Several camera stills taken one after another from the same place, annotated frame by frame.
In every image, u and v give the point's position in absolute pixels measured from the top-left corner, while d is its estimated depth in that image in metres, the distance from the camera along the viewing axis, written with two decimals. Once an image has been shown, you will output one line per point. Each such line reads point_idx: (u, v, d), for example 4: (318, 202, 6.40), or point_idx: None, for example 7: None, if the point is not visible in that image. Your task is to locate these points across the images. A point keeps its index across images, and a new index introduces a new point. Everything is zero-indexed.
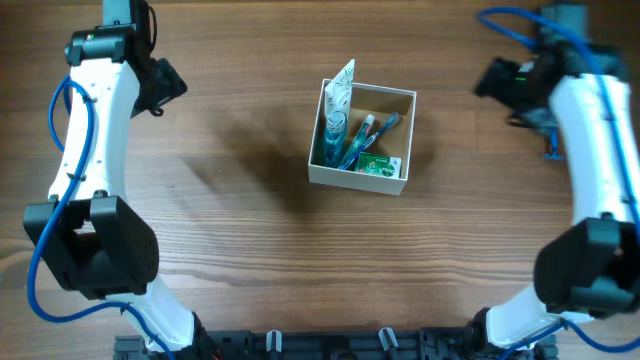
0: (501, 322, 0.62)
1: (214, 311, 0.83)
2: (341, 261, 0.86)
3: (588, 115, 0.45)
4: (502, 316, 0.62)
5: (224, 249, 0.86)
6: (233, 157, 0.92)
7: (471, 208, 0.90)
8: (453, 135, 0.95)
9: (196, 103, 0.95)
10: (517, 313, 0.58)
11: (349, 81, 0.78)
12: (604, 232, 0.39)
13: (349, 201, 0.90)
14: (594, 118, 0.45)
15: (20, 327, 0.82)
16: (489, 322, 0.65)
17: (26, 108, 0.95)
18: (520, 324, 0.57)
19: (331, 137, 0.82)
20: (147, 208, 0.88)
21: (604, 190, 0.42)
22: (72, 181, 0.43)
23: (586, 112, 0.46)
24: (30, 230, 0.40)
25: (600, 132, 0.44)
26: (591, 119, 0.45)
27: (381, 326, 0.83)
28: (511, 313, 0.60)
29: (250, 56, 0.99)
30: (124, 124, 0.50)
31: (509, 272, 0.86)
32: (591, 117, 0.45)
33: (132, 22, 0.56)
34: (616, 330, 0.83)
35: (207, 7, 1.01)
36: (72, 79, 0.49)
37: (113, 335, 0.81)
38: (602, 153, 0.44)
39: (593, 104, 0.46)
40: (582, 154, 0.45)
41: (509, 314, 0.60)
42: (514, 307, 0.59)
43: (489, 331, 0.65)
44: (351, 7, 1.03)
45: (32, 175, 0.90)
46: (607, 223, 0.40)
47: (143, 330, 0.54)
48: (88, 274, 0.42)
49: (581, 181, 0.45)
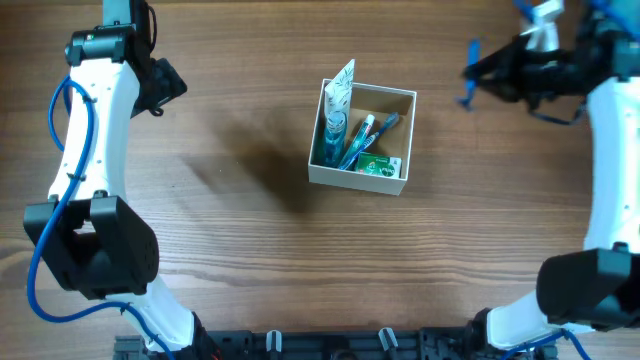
0: (500, 326, 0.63)
1: (214, 312, 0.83)
2: (342, 260, 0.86)
3: (626, 126, 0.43)
4: (502, 315, 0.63)
5: (223, 249, 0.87)
6: (233, 157, 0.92)
7: (471, 209, 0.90)
8: (453, 135, 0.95)
9: (197, 104, 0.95)
10: (515, 320, 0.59)
11: (349, 81, 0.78)
12: (615, 263, 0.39)
13: (349, 200, 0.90)
14: (632, 133, 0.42)
15: (19, 326, 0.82)
16: (490, 325, 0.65)
17: (26, 108, 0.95)
18: (519, 332, 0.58)
19: (331, 137, 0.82)
20: (147, 208, 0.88)
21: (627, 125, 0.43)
22: (71, 181, 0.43)
23: (625, 121, 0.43)
24: (29, 230, 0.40)
25: (634, 147, 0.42)
26: (629, 132, 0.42)
27: (381, 326, 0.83)
28: (510, 318, 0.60)
29: (250, 56, 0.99)
30: (124, 125, 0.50)
31: (509, 272, 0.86)
32: (629, 129, 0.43)
33: (132, 22, 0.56)
34: (616, 331, 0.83)
35: (207, 7, 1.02)
36: (72, 78, 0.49)
37: (113, 335, 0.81)
38: (632, 187, 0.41)
39: (632, 115, 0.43)
40: (609, 126, 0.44)
41: (508, 318, 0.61)
42: (512, 315, 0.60)
43: (489, 333, 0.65)
44: (351, 7, 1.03)
45: (32, 175, 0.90)
46: (616, 254, 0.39)
47: (143, 330, 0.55)
48: (88, 274, 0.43)
49: (608, 137, 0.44)
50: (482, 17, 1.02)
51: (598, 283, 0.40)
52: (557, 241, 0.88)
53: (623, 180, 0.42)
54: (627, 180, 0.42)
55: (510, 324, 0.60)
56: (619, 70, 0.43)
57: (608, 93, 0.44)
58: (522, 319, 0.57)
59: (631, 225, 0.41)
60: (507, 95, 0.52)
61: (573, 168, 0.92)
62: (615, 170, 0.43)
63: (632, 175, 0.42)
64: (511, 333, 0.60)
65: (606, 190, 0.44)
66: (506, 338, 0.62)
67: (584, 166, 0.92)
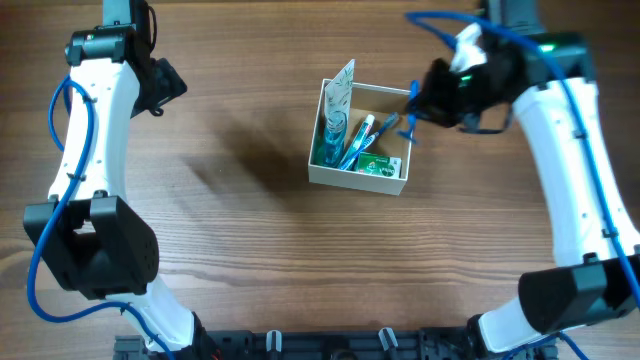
0: (496, 333, 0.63)
1: (214, 312, 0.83)
2: (342, 260, 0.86)
3: (557, 134, 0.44)
4: (496, 321, 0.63)
5: (224, 249, 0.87)
6: (233, 157, 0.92)
7: (471, 209, 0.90)
8: (453, 135, 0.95)
9: (197, 103, 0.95)
10: (508, 327, 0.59)
11: (349, 81, 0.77)
12: (590, 278, 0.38)
13: (349, 200, 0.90)
14: (565, 138, 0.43)
15: (19, 327, 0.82)
16: (486, 336, 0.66)
17: (26, 108, 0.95)
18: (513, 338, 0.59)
19: (331, 137, 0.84)
20: (146, 208, 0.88)
21: (557, 132, 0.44)
22: (71, 181, 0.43)
23: (556, 129, 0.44)
24: (29, 229, 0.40)
25: (573, 153, 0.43)
26: (562, 139, 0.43)
27: (381, 326, 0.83)
28: (503, 324, 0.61)
29: (250, 56, 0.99)
30: (124, 125, 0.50)
31: (509, 272, 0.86)
32: (561, 137, 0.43)
33: (132, 22, 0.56)
34: (616, 331, 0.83)
35: (207, 7, 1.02)
36: (72, 78, 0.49)
37: (113, 335, 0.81)
38: (581, 195, 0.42)
39: (562, 120, 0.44)
40: (542, 138, 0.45)
41: (501, 322, 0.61)
42: (504, 321, 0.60)
43: (488, 340, 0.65)
44: (351, 7, 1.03)
45: (32, 175, 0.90)
46: (591, 269, 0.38)
47: (143, 330, 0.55)
48: (88, 274, 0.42)
49: (542, 147, 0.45)
50: None
51: (580, 301, 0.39)
52: None
53: (572, 191, 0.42)
54: (575, 189, 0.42)
55: (504, 329, 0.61)
56: (534, 79, 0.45)
57: (532, 103, 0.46)
58: (515, 325, 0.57)
59: (592, 234, 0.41)
60: (440, 115, 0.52)
61: None
62: (561, 183, 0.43)
63: (577, 183, 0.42)
64: (506, 339, 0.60)
65: (559, 205, 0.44)
66: (504, 342, 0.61)
67: None
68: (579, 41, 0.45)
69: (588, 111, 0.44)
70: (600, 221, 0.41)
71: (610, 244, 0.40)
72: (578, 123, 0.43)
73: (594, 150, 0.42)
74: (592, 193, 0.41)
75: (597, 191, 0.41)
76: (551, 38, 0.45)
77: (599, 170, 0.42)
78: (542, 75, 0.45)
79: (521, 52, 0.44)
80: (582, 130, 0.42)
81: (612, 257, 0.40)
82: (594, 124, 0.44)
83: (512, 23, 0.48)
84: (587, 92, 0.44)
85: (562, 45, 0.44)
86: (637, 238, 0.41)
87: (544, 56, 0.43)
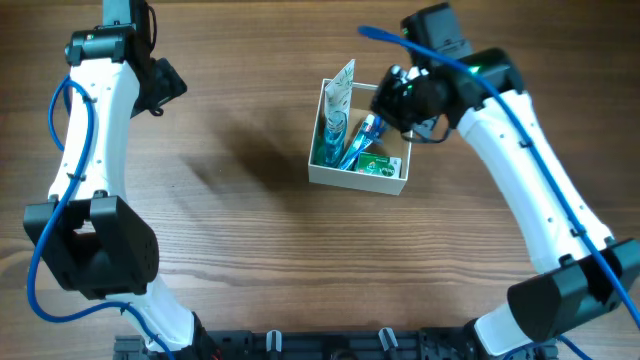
0: (493, 338, 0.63)
1: (214, 312, 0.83)
2: (342, 260, 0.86)
3: (504, 146, 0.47)
4: (490, 323, 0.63)
5: (224, 249, 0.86)
6: (233, 157, 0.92)
7: (470, 209, 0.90)
8: (453, 135, 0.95)
9: (197, 103, 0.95)
10: (503, 330, 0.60)
11: (349, 81, 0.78)
12: (570, 280, 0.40)
13: (349, 201, 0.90)
14: (513, 149, 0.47)
15: (19, 326, 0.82)
16: (485, 341, 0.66)
17: (26, 108, 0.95)
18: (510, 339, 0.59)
19: (331, 137, 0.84)
20: (146, 208, 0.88)
21: (505, 145, 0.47)
22: (71, 181, 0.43)
23: (502, 143, 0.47)
24: (29, 229, 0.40)
25: (524, 161, 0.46)
26: (511, 151, 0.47)
27: (381, 326, 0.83)
28: (498, 328, 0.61)
29: (250, 56, 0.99)
30: (124, 125, 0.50)
31: (509, 272, 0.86)
32: (510, 148, 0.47)
33: (132, 22, 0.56)
34: (616, 331, 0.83)
35: (207, 7, 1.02)
36: (72, 78, 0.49)
37: (113, 335, 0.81)
38: (542, 202, 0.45)
39: (507, 133, 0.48)
40: (494, 154, 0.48)
41: (494, 325, 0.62)
42: (498, 325, 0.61)
43: (489, 345, 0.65)
44: (351, 7, 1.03)
45: (32, 175, 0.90)
46: (568, 271, 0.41)
47: (143, 330, 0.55)
48: (88, 274, 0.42)
49: (493, 161, 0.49)
50: (482, 16, 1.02)
51: (567, 305, 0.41)
52: None
53: (532, 198, 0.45)
54: (534, 197, 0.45)
55: (499, 332, 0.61)
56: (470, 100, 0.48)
57: (473, 123, 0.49)
58: (509, 328, 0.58)
59: (562, 235, 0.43)
60: (390, 119, 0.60)
61: (574, 168, 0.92)
62: (521, 192, 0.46)
63: (535, 189, 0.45)
64: (503, 340, 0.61)
65: (524, 215, 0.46)
66: (502, 344, 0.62)
67: (585, 166, 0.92)
68: (503, 61, 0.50)
69: (526, 121, 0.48)
70: (566, 221, 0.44)
71: (580, 242, 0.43)
72: (521, 133, 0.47)
73: (543, 156, 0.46)
74: (550, 195, 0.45)
75: (555, 193, 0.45)
76: (476, 61, 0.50)
77: (550, 172, 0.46)
78: (476, 96, 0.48)
79: (454, 76, 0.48)
80: (527, 138, 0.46)
81: (585, 254, 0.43)
82: (535, 131, 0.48)
83: (438, 46, 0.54)
84: (520, 103, 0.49)
85: (488, 66, 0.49)
86: (603, 228, 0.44)
87: (476, 76, 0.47)
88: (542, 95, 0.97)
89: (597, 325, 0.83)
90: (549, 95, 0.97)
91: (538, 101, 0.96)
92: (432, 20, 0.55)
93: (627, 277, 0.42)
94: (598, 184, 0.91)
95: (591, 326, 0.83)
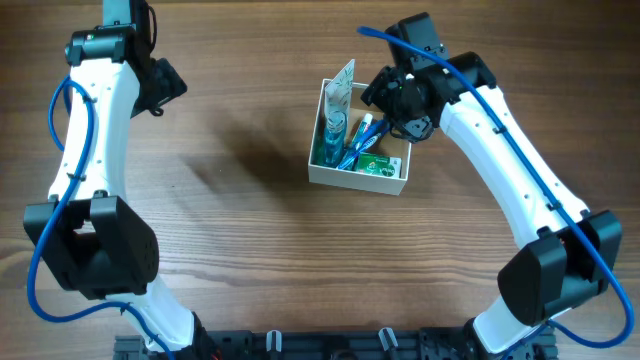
0: (491, 335, 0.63)
1: (214, 311, 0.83)
2: (342, 260, 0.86)
3: (479, 134, 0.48)
4: (488, 321, 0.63)
5: (224, 249, 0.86)
6: (233, 156, 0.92)
7: (470, 209, 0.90)
8: None
9: (197, 103, 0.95)
10: (500, 326, 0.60)
11: (349, 81, 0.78)
12: (549, 251, 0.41)
13: (349, 201, 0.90)
14: (488, 136, 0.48)
15: (19, 326, 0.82)
16: (482, 338, 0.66)
17: (26, 107, 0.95)
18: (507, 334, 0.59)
19: (331, 137, 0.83)
20: (146, 208, 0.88)
21: (480, 133, 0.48)
22: (71, 181, 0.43)
23: (477, 131, 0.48)
24: (30, 230, 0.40)
25: (499, 145, 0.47)
26: (486, 138, 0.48)
27: (381, 326, 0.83)
28: (496, 326, 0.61)
29: (250, 56, 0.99)
30: (124, 125, 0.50)
31: None
32: (485, 135, 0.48)
33: (132, 22, 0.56)
34: (616, 330, 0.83)
35: (207, 7, 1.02)
36: (72, 78, 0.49)
37: (113, 335, 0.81)
38: (518, 182, 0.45)
39: (481, 121, 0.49)
40: (471, 143, 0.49)
41: (491, 324, 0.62)
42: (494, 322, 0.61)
43: (486, 342, 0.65)
44: (351, 7, 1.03)
45: (33, 175, 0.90)
46: (547, 241, 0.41)
47: (143, 330, 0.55)
48: (87, 275, 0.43)
49: (472, 150, 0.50)
50: (482, 16, 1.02)
51: (549, 276, 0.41)
52: None
53: (508, 179, 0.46)
54: (511, 179, 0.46)
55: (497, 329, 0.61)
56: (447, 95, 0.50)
57: (450, 116, 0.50)
58: (505, 323, 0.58)
59: (539, 210, 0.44)
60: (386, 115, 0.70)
61: (573, 167, 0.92)
62: (498, 175, 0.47)
63: (510, 170, 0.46)
64: (501, 338, 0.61)
65: (505, 198, 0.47)
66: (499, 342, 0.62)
67: (584, 165, 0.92)
68: (476, 63, 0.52)
69: (500, 110, 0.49)
70: (542, 197, 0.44)
71: (557, 215, 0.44)
72: (494, 119, 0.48)
73: (517, 141, 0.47)
74: (526, 174, 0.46)
75: (529, 171, 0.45)
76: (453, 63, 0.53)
77: (524, 153, 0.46)
78: (452, 91, 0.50)
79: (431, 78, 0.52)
80: (500, 124, 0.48)
81: (562, 225, 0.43)
82: (509, 118, 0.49)
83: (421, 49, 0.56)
84: (494, 95, 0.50)
85: (462, 69, 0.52)
86: (580, 203, 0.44)
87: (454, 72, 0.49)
88: (541, 95, 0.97)
89: (597, 324, 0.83)
90: (549, 95, 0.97)
91: (538, 101, 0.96)
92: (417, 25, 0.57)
93: (607, 249, 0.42)
94: (598, 184, 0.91)
95: (591, 326, 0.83)
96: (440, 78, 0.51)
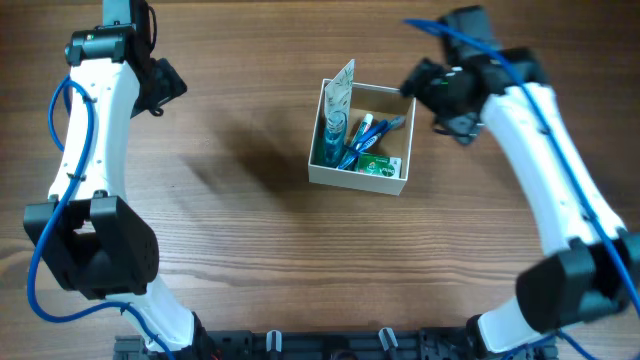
0: (494, 334, 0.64)
1: (214, 312, 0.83)
2: (342, 261, 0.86)
3: (523, 131, 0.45)
4: (493, 320, 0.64)
5: (224, 249, 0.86)
6: (233, 156, 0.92)
7: (471, 209, 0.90)
8: (452, 135, 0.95)
9: (197, 103, 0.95)
10: (508, 331, 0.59)
11: (349, 81, 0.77)
12: (577, 263, 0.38)
13: (349, 201, 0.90)
14: (531, 134, 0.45)
15: (19, 326, 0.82)
16: (486, 334, 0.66)
17: (26, 107, 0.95)
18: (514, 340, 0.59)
19: (331, 137, 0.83)
20: (146, 208, 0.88)
21: (524, 131, 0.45)
22: (71, 181, 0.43)
23: (521, 128, 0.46)
24: (30, 230, 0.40)
25: (540, 145, 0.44)
26: (528, 135, 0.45)
27: (381, 326, 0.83)
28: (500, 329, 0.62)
29: (250, 56, 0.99)
30: (124, 125, 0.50)
31: (509, 272, 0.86)
32: (528, 133, 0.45)
33: (132, 22, 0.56)
34: (616, 331, 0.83)
35: (207, 7, 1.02)
36: (72, 78, 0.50)
37: (113, 335, 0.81)
38: (555, 186, 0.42)
39: (527, 120, 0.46)
40: (512, 139, 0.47)
41: (496, 325, 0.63)
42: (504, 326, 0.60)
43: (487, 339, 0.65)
44: (351, 7, 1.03)
45: (33, 175, 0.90)
46: (579, 254, 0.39)
47: (143, 330, 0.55)
48: (88, 274, 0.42)
49: (512, 146, 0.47)
50: None
51: (573, 289, 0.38)
52: None
53: (545, 181, 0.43)
54: (548, 180, 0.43)
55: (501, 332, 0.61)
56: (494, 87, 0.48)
57: (495, 109, 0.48)
58: (513, 329, 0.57)
59: (573, 218, 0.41)
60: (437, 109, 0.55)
61: None
62: (533, 174, 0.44)
63: (550, 172, 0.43)
64: (501, 340, 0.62)
65: (538, 200, 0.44)
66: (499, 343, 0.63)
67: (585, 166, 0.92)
68: (529, 57, 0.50)
69: (549, 112, 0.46)
70: (579, 207, 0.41)
71: (591, 228, 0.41)
72: (541, 119, 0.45)
73: (561, 146, 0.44)
74: (564, 178, 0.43)
75: (569, 177, 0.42)
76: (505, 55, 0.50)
77: (567, 158, 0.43)
78: (500, 83, 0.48)
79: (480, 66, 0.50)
80: (546, 125, 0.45)
81: (594, 239, 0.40)
82: (557, 122, 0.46)
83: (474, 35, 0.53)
84: (544, 96, 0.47)
85: (513, 60, 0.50)
86: (619, 222, 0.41)
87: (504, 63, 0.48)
88: None
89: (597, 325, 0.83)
90: None
91: None
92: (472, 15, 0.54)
93: (637, 271, 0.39)
94: (597, 184, 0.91)
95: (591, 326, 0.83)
96: (489, 68, 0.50)
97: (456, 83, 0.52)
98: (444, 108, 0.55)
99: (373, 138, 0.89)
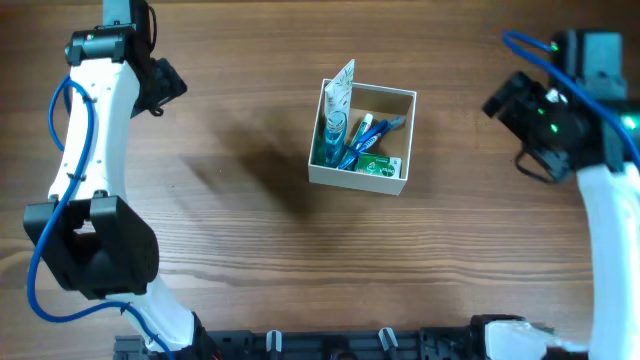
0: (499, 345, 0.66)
1: (214, 311, 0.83)
2: (342, 261, 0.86)
3: (626, 226, 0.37)
4: (501, 333, 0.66)
5: (224, 249, 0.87)
6: (233, 156, 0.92)
7: (471, 209, 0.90)
8: (453, 135, 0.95)
9: (197, 103, 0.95)
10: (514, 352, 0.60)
11: (349, 81, 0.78)
12: None
13: (350, 201, 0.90)
14: (634, 234, 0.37)
15: (19, 326, 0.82)
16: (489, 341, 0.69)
17: (26, 107, 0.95)
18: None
19: (331, 137, 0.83)
20: (146, 208, 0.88)
21: (626, 224, 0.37)
22: (71, 181, 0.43)
23: (625, 221, 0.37)
24: (30, 230, 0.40)
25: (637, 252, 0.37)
26: (629, 234, 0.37)
27: (381, 326, 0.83)
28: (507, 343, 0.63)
29: (250, 56, 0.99)
30: (124, 125, 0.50)
31: (509, 272, 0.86)
32: (630, 230, 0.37)
33: (132, 22, 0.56)
34: None
35: (207, 7, 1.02)
36: (72, 78, 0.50)
37: (112, 335, 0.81)
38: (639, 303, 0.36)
39: (632, 213, 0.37)
40: (604, 221, 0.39)
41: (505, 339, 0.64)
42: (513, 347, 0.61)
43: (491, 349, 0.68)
44: (351, 7, 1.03)
45: (33, 175, 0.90)
46: None
47: (143, 330, 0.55)
48: (87, 273, 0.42)
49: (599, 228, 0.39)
50: (482, 16, 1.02)
51: None
52: (557, 240, 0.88)
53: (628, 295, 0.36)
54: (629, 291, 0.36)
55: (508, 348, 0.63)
56: (606, 153, 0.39)
57: (600, 182, 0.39)
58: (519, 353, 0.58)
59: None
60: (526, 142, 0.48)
61: None
62: (615, 266, 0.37)
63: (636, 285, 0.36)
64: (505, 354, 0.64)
65: (607, 300, 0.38)
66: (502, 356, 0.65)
67: None
68: None
69: None
70: None
71: None
72: None
73: None
74: None
75: None
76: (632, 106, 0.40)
77: None
78: (617, 149, 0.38)
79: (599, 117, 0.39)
80: None
81: None
82: None
83: (589, 74, 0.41)
84: None
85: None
86: None
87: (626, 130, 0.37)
88: None
89: None
90: None
91: None
92: (593, 43, 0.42)
93: None
94: None
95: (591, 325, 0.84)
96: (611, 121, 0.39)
97: (563, 126, 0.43)
98: (535, 144, 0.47)
99: (373, 138, 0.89)
